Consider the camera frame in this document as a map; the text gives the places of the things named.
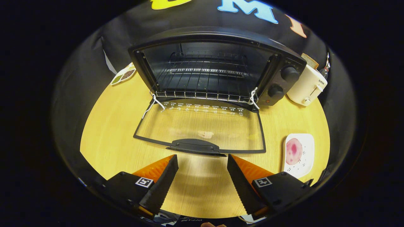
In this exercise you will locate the white divided grain dish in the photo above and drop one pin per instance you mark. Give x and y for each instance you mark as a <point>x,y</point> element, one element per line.
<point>123,75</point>

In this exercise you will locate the white square plate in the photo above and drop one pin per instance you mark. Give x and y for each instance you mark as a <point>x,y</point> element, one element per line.
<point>306,154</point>

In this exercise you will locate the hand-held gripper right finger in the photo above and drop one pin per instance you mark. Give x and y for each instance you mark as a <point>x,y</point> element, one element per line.
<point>241,186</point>

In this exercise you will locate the white pop-up toaster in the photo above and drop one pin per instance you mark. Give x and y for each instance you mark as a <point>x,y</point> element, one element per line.
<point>307,85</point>

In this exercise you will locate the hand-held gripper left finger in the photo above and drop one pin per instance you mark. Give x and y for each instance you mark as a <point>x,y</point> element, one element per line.
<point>162,186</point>

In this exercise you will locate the brown bread slice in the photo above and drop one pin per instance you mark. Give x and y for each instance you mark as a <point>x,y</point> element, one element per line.
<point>311,61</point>

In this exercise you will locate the pink ham slice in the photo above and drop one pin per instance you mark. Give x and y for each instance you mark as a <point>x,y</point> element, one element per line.
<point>293,151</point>

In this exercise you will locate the clear water bottle red label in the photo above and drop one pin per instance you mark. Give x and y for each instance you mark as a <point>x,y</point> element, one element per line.
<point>324,72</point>

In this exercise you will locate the black toaster oven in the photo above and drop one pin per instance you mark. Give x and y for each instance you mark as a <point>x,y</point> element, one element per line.
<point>214,33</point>

